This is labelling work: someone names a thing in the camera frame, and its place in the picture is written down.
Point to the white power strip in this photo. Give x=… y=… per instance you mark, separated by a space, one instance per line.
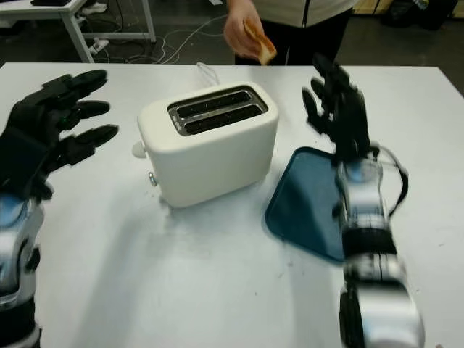
x=98 y=45

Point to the person in black trousers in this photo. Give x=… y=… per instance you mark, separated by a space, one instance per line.
x=311 y=40

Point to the toasted bread slice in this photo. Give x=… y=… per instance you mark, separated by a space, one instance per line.
x=266 y=49

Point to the dark blue plastic tray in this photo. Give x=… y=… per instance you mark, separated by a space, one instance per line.
x=304 y=203

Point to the black garbage bag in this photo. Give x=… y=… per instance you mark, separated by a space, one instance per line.
x=417 y=16

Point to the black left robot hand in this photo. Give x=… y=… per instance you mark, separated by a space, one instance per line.
x=40 y=112

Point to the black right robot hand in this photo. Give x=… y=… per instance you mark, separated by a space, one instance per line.
x=349 y=119

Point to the wooden crate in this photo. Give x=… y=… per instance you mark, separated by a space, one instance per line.
x=373 y=5

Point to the white metal-frame desk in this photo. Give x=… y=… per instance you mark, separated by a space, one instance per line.
x=36 y=9

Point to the person's bare hand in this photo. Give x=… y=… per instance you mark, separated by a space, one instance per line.
x=237 y=32

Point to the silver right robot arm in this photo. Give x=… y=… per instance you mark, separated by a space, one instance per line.
x=366 y=203

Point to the white two-slot toaster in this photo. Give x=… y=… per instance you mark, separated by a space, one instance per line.
x=214 y=163

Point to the black flat device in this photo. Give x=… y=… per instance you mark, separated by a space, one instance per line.
x=49 y=2

